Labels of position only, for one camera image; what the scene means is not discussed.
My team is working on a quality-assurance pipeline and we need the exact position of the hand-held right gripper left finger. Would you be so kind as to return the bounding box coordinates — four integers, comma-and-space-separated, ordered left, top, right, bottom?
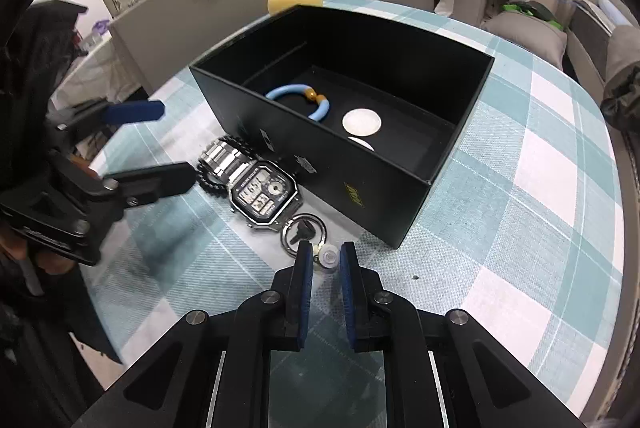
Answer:
75, 241, 315, 428

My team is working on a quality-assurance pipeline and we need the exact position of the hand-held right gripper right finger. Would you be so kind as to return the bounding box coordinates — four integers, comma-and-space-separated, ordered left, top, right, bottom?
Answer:
340, 241, 587, 428

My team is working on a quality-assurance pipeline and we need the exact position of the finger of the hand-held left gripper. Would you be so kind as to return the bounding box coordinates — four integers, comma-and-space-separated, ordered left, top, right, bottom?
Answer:
101, 161, 198, 209
50, 100, 167, 132

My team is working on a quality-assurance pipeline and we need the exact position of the black bead bracelet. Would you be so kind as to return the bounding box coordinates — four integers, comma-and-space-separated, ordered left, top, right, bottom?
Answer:
196, 134, 261, 197

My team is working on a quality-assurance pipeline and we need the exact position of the silver key ring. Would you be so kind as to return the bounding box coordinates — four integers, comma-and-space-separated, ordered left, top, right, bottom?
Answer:
280, 214, 328, 259

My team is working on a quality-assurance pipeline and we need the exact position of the silver digital watch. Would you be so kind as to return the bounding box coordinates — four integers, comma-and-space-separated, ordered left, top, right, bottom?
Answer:
197, 139, 302, 231

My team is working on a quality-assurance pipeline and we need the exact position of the black box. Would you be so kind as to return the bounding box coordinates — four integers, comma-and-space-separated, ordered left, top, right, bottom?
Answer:
189, 5, 495, 249

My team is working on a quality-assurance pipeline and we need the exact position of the person's left hand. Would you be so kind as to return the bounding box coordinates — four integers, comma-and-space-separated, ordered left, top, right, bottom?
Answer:
0, 225, 68, 281

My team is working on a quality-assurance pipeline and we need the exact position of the grey low cabinet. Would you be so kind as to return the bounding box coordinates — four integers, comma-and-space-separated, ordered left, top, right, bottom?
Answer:
107, 0, 296, 96

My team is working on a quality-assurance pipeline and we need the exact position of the grey cushion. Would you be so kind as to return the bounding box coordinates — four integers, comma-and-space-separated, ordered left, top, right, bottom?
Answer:
482, 10, 568, 68

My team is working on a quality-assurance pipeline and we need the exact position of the dark puffy jacket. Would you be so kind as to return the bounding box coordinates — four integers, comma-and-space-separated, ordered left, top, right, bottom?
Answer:
600, 72, 640, 133

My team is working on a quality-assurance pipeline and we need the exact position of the green cloth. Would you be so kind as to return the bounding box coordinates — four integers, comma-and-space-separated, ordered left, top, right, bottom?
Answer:
502, 0, 563, 28

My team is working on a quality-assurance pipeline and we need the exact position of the beige upholstered bed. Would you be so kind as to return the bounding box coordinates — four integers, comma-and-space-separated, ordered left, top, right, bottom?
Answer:
565, 0, 640, 109

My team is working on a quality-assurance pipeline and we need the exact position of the grey blanket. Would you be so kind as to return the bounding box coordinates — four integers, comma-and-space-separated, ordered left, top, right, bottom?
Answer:
605, 25, 640, 81

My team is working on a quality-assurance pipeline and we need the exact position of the light blue pillow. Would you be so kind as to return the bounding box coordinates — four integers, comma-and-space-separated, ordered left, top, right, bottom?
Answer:
597, 0, 628, 28

